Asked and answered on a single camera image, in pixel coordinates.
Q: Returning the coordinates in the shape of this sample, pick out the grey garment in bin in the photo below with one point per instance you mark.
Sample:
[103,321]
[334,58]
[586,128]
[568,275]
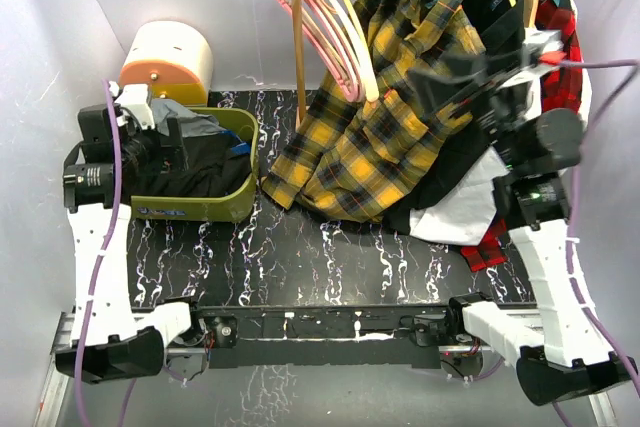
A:
[191,124]

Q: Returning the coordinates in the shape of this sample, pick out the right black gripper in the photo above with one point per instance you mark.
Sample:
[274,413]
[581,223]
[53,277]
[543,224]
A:
[470,81]

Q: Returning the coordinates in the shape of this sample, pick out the yellow plaid shirt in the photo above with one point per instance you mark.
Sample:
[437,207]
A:
[352,161]

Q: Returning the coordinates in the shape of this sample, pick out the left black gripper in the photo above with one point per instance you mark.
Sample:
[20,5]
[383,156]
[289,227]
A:
[167,158]

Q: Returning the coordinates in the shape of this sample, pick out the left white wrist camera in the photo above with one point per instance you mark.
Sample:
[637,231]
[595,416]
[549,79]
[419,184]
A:
[132,102]

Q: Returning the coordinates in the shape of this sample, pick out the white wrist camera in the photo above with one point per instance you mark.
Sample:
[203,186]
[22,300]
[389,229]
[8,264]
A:
[536,43]
[132,102]

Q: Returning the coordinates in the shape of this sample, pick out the black hanging shirt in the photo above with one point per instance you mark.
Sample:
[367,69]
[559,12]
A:
[500,27]

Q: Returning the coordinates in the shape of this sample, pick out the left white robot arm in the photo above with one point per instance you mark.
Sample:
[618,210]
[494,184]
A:
[107,342]

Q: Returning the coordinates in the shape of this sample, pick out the blue garment in bin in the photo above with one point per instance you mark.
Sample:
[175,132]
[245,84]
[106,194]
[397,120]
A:
[240,147]

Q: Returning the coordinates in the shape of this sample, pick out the cream plastic hanger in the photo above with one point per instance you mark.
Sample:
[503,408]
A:
[337,35]

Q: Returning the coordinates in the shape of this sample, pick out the olive green laundry bin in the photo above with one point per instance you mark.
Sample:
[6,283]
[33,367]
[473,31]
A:
[232,208]

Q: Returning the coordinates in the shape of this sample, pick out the cream round drawer box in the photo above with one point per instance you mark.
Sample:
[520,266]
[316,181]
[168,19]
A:
[173,59]

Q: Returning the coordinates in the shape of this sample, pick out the white quilted jacket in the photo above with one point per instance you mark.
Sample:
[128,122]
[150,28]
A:
[465,214]

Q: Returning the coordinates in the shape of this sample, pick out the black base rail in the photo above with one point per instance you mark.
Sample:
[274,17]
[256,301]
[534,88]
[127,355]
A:
[415,335]

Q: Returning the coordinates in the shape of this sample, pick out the pink plastic hanger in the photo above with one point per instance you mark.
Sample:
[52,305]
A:
[332,27]

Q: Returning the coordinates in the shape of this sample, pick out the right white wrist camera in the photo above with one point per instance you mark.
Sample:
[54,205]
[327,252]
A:
[536,43]

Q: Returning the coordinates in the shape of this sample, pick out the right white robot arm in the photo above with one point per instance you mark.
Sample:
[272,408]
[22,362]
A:
[571,355]

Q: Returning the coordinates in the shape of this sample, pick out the red plaid hanging shirt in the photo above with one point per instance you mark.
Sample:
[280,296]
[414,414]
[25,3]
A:
[559,89]

